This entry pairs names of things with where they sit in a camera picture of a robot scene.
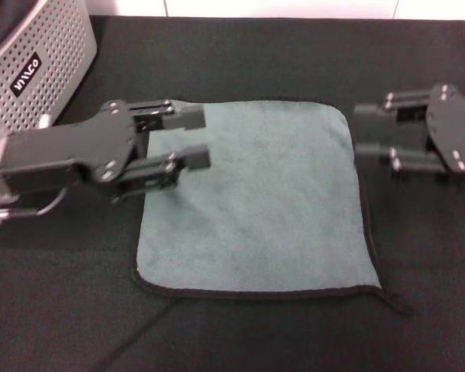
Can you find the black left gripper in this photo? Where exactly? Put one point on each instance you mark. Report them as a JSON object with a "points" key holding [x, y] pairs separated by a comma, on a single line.
{"points": [[69, 151]]}

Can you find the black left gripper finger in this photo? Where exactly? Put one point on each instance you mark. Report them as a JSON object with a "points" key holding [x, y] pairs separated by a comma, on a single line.
{"points": [[197, 159]]}

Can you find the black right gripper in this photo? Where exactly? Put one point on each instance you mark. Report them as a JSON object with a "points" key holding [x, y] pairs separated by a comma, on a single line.
{"points": [[449, 128]]}

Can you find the yellow towel with black back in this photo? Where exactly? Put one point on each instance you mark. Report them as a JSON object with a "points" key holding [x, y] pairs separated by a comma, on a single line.
{"points": [[255, 193]]}

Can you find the grey perforated storage box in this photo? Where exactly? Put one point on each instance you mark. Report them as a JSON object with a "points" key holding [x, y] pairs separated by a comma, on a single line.
{"points": [[35, 66]]}

